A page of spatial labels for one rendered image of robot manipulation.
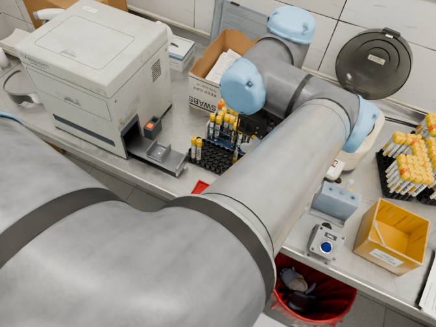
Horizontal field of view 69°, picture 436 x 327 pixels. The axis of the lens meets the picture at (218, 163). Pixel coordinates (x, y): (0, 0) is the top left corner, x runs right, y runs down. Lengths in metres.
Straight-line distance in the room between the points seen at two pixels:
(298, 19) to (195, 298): 0.46
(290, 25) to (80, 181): 0.41
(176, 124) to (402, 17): 0.75
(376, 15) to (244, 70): 0.75
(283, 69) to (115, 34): 0.56
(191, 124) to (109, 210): 0.92
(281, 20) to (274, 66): 0.09
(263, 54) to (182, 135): 0.61
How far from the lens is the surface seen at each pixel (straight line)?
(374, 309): 1.95
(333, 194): 0.90
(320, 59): 1.27
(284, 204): 0.25
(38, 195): 0.18
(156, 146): 0.98
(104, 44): 0.91
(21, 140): 0.23
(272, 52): 0.51
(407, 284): 1.00
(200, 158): 0.96
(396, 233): 1.04
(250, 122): 0.68
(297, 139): 0.31
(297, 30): 0.53
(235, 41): 1.26
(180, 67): 1.26
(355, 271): 0.94
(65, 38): 0.95
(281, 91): 0.46
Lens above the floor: 1.69
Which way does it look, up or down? 55 degrees down
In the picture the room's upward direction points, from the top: 7 degrees clockwise
